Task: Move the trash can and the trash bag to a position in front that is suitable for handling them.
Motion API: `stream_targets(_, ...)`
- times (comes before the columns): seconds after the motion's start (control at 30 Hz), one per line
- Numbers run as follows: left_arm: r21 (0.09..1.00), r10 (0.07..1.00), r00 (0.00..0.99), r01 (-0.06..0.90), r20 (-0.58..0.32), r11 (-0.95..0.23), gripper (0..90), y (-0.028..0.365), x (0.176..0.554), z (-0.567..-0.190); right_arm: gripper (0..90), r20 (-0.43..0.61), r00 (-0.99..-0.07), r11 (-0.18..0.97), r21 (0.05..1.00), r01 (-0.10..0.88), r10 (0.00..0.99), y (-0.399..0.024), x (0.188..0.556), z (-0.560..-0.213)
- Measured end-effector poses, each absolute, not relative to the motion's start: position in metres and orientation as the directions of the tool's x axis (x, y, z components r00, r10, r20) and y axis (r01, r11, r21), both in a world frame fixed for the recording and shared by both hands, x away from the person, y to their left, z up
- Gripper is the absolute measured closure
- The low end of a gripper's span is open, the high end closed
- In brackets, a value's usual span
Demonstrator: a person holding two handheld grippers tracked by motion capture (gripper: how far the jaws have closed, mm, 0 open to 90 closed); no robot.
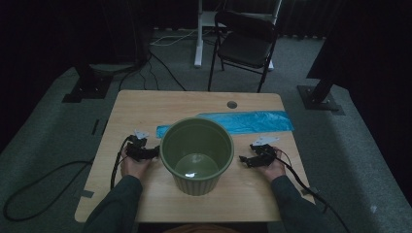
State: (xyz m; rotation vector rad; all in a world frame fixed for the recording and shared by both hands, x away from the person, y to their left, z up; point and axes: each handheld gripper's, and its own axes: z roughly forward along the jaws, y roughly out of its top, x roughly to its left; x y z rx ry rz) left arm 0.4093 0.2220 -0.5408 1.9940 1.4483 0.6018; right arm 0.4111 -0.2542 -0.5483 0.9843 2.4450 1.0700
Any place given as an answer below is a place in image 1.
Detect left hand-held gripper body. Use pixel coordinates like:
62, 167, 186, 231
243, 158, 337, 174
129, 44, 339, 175
125, 129, 154, 162

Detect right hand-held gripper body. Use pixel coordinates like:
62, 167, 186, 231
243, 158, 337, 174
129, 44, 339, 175
249, 135, 280, 167

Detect blue plastic bag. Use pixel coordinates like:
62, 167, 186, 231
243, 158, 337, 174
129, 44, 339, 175
155, 110, 295, 140

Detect green ribbed plastic bin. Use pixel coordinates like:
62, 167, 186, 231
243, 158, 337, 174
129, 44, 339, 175
159, 116, 235, 197

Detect person's left hand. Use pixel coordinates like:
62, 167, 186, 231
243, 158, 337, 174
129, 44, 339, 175
120, 154, 154, 181

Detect person's right hand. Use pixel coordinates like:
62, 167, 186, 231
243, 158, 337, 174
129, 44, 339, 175
259, 147, 288, 183

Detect black metal stand base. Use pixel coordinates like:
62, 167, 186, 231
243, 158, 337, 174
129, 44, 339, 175
296, 75, 346, 117
61, 62, 115, 104

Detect black folding chair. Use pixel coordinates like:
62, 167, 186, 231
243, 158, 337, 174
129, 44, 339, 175
207, 10, 280, 94

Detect dark curtain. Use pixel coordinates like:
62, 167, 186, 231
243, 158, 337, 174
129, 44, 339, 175
305, 0, 412, 199
0, 0, 151, 153

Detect left hand-held gripper cable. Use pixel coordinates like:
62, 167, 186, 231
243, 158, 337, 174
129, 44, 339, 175
110, 134, 139, 190

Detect hand-held gripper cable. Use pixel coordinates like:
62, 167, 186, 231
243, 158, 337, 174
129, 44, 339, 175
275, 149, 353, 233
110, 134, 139, 190

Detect right hand-held gripper cable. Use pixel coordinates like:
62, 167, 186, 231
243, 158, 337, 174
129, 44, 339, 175
275, 149, 353, 233

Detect thin black floor cables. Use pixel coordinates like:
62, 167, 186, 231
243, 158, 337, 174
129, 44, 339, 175
117, 48, 188, 92

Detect thick black floor cable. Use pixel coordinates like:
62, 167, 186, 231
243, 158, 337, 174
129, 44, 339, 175
2, 159, 95, 223

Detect white floor cable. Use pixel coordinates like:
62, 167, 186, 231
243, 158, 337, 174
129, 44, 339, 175
149, 28, 199, 48

